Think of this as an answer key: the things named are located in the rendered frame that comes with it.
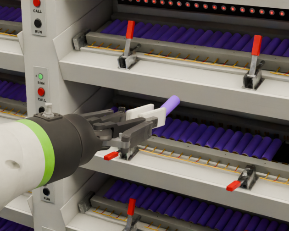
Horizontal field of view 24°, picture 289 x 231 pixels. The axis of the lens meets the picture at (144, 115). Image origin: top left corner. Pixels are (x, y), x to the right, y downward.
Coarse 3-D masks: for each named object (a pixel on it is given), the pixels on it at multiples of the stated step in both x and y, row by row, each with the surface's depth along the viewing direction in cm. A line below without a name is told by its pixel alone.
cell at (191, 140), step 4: (200, 124) 139; (204, 124) 139; (200, 128) 138; (204, 128) 138; (196, 132) 137; (200, 132) 137; (192, 136) 136; (196, 136) 136; (200, 136) 137; (188, 140) 135; (192, 140) 135; (196, 140) 136
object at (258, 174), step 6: (150, 150) 137; (156, 150) 136; (162, 150) 136; (174, 156) 134; (186, 156) 133; (198, 162) 132; (204, 162) 131; (210, 162) 130; (228, 168) 128; (234, 168) 127; (240, 168) 127; (258, 174) 125; (264, 174) 125; (276, 180) 123; (282, 180) 123
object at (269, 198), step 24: (96, 96) 152; (144, 96) 150; (264, 120) 136; (96, 168) 142; (120, 168) 138; (144, 168) 133; (168, 168) 132; (192, 168) 131; (216, 168) 129; (192, 192) 130; (216, 192) 126; (240, 192) 123; (264, 192) 121; (288, 192) 120; (288, 216) 120
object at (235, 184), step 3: (243, 171) 122; (246, 174) 122; (243, 177) 122; (246, 177) 122; (237, 180) 121; (240, 180) 121; (243, 180) 121; (231, 183) 119; (234, 183) 119; (237, 183) 119; (240, 183) 120; (228, 186) 117; (231, 186) 117; (234, 186) 118; (237, 186) 119; (228, 189) 117; (231, 189) 117; (234, 189) 118
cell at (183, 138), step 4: (192, 124) 140; (196, 124) 140; (188, 128) 139; (192, 128) 139; (196, 128) 140; (184, 132) 138; (188, 132) 138; (192, 132) 138; (180, 136) 137; (184, 136) 137; (188, 136) 137; (184, 140) 136
